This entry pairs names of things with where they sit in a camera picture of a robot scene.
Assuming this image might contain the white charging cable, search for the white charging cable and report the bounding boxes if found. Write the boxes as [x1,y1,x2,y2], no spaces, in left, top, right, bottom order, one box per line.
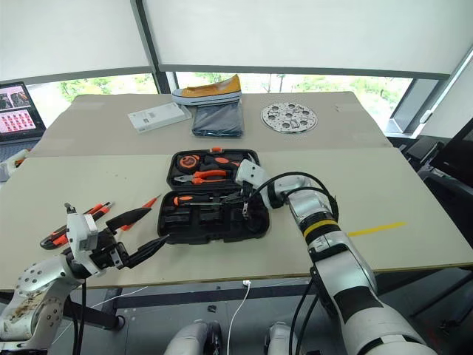
[226,280,253,355]

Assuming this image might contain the orange handled pliers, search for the orange handled pliers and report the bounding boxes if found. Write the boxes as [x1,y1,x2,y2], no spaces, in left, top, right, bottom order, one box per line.
[172,169,228,186]

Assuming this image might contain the grey rounded shape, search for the grey rounded shape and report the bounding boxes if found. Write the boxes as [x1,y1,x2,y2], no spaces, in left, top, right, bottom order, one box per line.
[164,319,223,355]
[264,320,299,355]

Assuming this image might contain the black plastic tool case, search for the black plastic tool case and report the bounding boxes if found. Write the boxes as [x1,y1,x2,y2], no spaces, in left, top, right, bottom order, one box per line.
[157,147,270,245]

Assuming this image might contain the large orange handled screwdriver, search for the large orange handled screwdriver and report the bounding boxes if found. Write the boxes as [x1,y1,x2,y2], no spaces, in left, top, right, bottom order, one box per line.
[172,195,227,207]

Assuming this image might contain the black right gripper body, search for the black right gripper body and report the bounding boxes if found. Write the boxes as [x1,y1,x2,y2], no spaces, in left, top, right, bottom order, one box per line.
[239,183,262,203]

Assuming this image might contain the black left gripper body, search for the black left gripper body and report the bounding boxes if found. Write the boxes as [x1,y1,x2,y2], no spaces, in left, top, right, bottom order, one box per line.
[88,234,131,274]

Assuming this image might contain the yellow canvas shoe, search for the yellow canvas shoe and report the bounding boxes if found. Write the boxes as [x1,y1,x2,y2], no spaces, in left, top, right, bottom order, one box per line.
[171,73,243,106]

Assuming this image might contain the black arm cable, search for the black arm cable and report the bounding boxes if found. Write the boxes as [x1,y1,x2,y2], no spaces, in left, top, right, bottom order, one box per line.
[246,172,339,223]
[71,277,89,355]

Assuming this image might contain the black office chair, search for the black office chair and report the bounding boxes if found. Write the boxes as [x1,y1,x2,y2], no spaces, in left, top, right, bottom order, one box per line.
[401,117,473,237]

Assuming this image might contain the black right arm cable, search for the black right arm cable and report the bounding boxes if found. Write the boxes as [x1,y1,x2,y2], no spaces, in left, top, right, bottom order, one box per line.
[246,172,339,223]

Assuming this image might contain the small orange black screwdriver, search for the small orange black screwdriver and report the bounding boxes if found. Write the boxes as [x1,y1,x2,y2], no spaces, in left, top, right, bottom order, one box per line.
[92,201,116,222]
[82,201,112,217]

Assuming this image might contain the white flat box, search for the white flat box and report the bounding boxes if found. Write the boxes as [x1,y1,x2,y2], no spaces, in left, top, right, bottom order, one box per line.
[127,103,193,135]

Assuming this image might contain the black hanging cable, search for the black hanging cable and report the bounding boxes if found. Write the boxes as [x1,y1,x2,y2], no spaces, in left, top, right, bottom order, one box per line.
[288,266,323,355]

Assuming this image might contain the white orange device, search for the white orange device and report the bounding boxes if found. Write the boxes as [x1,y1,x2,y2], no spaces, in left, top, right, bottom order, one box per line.
[0,147,32,183]

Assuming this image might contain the orange black tape measure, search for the orange black tape measure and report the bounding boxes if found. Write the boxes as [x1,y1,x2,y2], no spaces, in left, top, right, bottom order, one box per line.
[176,154,201,173]

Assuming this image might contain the yellow tape strip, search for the yellow tape strip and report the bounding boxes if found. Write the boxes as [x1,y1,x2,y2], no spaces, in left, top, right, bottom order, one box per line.
[347,221,408,238]

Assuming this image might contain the black table frame beam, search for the black table frame beam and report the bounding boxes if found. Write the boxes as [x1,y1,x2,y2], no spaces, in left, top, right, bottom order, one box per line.
[61,295,126,332]

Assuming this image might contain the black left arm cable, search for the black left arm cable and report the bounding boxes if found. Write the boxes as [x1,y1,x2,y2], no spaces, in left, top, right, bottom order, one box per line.
[71,277,89,355]

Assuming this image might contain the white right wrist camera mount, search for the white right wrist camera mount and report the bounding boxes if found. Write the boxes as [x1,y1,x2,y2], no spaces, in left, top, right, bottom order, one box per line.
[235,159,270,186]

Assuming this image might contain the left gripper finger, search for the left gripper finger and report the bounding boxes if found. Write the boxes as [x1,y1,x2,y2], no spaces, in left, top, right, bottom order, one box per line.
[123,234,171,268]
[106,207,154,235]

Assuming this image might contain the open laptop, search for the open laptop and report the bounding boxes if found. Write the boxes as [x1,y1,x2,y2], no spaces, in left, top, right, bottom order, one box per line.
[0,81,48,145]

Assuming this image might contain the dark folded cloth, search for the dark folded cloth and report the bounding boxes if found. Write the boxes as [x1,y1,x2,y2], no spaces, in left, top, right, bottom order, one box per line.
[191,99,246,140]

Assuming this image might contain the dark window frame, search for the dark window frame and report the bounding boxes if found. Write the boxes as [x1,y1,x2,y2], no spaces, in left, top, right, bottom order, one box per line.
[0,0,473,138]

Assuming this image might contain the thin white cable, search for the thin white cable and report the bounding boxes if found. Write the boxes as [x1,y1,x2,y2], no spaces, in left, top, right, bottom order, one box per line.
[51,285,149,345]

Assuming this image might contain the black orange grip tool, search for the black orange grip tool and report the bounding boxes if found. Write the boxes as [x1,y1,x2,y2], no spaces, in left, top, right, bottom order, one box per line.
[201,155,242,170]

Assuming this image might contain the round perforated metal plate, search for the round perforated metal plate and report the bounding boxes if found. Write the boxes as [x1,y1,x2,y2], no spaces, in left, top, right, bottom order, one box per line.
[260,102,319,134]

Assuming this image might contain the slim orange screwdriver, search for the slim orange screwdriver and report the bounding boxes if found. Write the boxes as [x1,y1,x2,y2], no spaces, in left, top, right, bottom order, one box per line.
[120,194,163,231]

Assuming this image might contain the orange black utility knife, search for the orange black utility knife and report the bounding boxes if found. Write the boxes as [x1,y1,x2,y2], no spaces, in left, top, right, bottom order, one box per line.
[39,228,75,250]

